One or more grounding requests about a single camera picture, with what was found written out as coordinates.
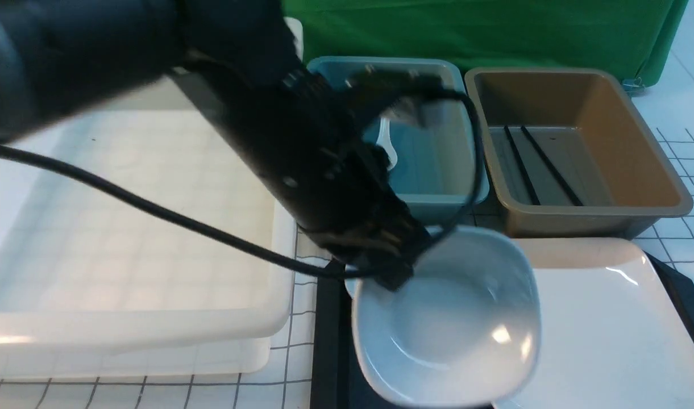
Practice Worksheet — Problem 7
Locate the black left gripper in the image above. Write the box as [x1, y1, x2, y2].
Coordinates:
[171, 62, 430, 292]

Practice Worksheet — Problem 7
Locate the small white bowl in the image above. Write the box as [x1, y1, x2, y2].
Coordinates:
[344, 225, 442, 299]
[351, 226, 542, 408]

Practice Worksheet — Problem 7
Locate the white ceramic soup spoon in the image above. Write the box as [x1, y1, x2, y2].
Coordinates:
[376, 117, 398, 173]

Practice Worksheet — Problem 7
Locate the black chopstick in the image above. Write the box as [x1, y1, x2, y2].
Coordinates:
[503, 126, 540, 206]
[520, 126, 584, 207]

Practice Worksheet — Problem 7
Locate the large white rectangular plate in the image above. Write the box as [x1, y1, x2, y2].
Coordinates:
[494, 238, 694, 408]

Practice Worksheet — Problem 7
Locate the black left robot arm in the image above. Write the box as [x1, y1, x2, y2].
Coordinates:
[0, 1, 433, 291]

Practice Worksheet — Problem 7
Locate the blue plastic bin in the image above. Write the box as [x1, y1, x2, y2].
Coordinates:
[307, 56, 475, 225]

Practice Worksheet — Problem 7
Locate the black serving tray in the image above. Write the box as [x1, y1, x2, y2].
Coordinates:
[310, 256, 694, 408]

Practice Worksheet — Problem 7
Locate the brown plastic bin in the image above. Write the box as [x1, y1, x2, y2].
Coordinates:
[464, 68, 694, 239]

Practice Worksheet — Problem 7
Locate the metal clip on backdrop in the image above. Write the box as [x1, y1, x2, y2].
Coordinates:
[621, 77, 646, 96]

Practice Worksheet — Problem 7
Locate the large white plastic bin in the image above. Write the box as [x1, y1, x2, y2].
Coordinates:
[0, 17, 305, 381]

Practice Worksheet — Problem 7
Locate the white checkered tablecloth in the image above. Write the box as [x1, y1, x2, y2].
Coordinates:
[0, 1, 694, 408]

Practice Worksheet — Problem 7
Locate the green cloth backdrop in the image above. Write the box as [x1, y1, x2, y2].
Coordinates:
[284, 1, 687, 86]

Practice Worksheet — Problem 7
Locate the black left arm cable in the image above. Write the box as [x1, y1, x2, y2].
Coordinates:
[0, 85, 487, 280]

